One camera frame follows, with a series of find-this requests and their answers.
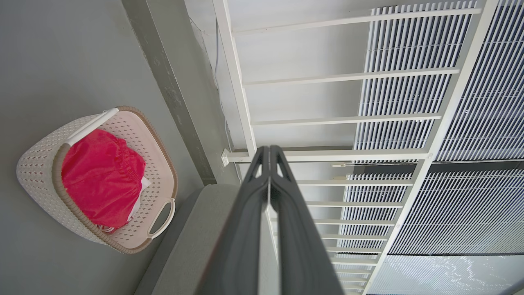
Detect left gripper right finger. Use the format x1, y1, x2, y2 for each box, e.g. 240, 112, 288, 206
270, 145, 344, 295

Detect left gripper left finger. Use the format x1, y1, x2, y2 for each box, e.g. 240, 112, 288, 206
196, 146, 270, 295

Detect cream perforated laundry basket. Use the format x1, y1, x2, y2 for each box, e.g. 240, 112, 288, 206
16, 106, 178, 254

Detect grey fabric sofa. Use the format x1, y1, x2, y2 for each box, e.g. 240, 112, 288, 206
133, 184, 283, 295

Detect white garment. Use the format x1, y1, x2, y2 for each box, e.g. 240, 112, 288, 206
127, 176, 151, 224

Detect red garment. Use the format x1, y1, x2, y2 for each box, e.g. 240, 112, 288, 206
61, 129, 146, 230

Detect white metal railing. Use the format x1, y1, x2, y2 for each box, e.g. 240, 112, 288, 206
212, 0, 500, 295

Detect white window blinds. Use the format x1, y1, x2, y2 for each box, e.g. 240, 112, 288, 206
353, 0, 524, 163
335, 162, 524, 255

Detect thin grey wall cable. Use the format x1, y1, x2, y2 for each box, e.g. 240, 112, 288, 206
214, 18, 242, 183

